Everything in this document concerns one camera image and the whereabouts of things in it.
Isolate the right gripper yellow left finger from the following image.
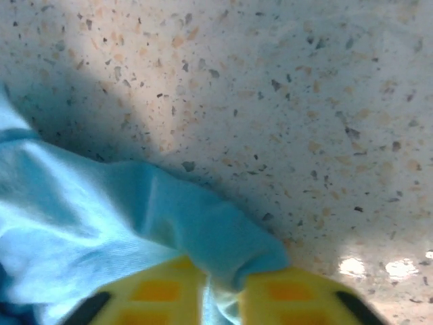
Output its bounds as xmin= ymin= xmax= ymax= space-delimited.
xmin=63 ymin=254 xmax=208 ymax=325

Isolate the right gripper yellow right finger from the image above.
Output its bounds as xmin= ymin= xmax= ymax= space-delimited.
xmin=237 ymin=266 xmax=387 ymax=325

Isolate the light blue printed t-shirt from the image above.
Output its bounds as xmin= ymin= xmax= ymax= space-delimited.
xmin=0 ymin=81 xmax=292 ymax=325

